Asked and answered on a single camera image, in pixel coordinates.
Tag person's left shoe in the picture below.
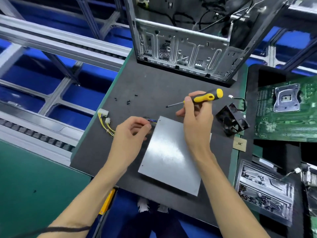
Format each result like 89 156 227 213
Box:
137 197 151 213

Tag yellow handled screwdriver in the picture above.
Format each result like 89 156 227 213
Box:
166 88 224 108

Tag silver heatsink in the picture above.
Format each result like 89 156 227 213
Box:
299 162 317 186

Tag black foam work mat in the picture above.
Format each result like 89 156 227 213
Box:
70 49 243 228

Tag black hard disk drive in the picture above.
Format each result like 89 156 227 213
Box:
304 186 317 238

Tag small square processor chip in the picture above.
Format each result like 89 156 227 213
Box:
233 137 248 152

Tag small black screws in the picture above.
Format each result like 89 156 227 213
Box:
113 92 139 106

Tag clear plastic screw tray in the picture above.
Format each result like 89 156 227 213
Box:
234 160 296 227

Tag black foam parts tray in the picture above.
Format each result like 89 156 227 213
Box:
240 64 317 238

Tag aluminium conveyor frame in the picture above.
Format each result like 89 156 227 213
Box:
0 0 317 167

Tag silver computer tower chassis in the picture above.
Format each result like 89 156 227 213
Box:
123 0 297 86

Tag person's right forearm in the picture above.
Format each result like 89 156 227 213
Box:
193 151 270 238

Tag thin black cable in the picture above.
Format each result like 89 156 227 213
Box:
10 216 107 238

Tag green motherboard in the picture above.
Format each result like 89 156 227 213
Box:
254 77 317 143

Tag person's left hand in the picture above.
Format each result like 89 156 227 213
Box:
106 116 153 174

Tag person's left forearm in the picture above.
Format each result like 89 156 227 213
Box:
37 163 129 238

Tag yellow button box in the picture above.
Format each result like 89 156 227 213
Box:
98 188 118 216

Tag person's dark trousers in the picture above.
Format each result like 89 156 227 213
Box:
119 208 189 238

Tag black cooling fan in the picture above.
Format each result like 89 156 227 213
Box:
215 96 250 137

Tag grey power supply cover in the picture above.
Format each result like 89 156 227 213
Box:
137 115 213 197

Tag person's right hand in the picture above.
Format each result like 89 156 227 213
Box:
176 91 215 159

